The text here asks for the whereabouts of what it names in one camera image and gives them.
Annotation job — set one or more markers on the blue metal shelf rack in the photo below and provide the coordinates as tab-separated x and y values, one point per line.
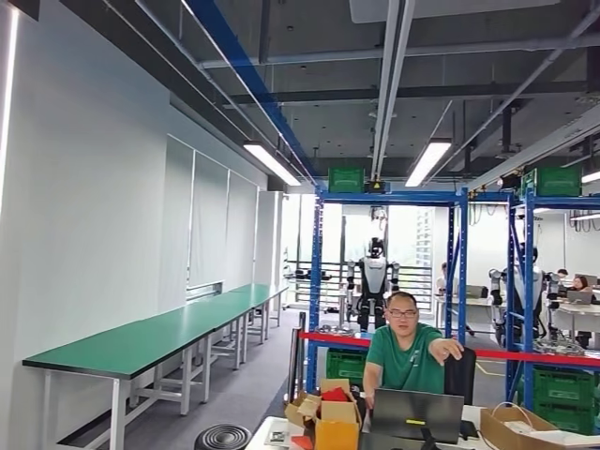
528	279
315	279

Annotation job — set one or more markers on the green topped workbench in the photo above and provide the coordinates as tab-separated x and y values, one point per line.
257	292
140	341

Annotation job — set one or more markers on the round metal part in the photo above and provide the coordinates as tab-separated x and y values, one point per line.
335	331
558	348

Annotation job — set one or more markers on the pale workbench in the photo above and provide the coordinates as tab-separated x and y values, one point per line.
263	432

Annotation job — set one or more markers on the long white part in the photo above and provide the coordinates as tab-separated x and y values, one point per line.
562	439

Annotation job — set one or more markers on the ceiling light strip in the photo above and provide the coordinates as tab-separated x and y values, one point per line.
272	164
427	163
592	177

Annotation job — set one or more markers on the green plastic crate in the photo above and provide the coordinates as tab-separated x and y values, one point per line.
562	386
346	180
346	366
562	419
558	181

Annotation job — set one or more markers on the pale roller blind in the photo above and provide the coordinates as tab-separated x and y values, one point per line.
176	223
240	230
208	220

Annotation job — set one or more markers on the white black humanoid robot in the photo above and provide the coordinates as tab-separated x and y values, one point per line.
539	289
373	279

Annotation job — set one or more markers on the blue ceiling beam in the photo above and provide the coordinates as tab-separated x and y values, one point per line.
248	74

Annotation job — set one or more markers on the grey window railing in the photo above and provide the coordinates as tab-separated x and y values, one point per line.
417	286

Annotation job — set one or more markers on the person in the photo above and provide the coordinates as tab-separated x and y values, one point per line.
445	282
562	274
405	360
580	289

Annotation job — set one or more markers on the open orange cardboard box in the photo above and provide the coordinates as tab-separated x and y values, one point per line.
337	425

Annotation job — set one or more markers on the black ribbed round stool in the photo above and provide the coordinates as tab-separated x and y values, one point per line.
223	438

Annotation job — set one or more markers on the grey laptop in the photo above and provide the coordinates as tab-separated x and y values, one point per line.
417	416

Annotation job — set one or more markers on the black office chair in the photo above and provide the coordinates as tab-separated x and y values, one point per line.
462	376

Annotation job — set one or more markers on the black phone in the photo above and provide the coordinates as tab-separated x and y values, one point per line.
469	430

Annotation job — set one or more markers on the long red barrier belt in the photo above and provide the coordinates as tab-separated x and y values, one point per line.
515	356

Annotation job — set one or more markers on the shallow cardboard box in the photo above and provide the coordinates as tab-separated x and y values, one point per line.
496	428

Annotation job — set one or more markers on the white desk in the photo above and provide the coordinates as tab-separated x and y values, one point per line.
576	313

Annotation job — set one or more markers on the white wall column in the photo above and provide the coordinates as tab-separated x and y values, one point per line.
268	239

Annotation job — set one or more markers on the black belt post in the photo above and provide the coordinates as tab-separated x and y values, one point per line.
296	360

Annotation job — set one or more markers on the grey sill rail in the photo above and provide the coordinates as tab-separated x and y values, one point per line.
204	290

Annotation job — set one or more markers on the double grey ceiling rail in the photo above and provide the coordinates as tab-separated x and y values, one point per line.
386	87

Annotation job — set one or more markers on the black rack-top camera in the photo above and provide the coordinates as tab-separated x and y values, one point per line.
509	181

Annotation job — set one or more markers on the wide grey ceiling rail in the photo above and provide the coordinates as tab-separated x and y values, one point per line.
539	152

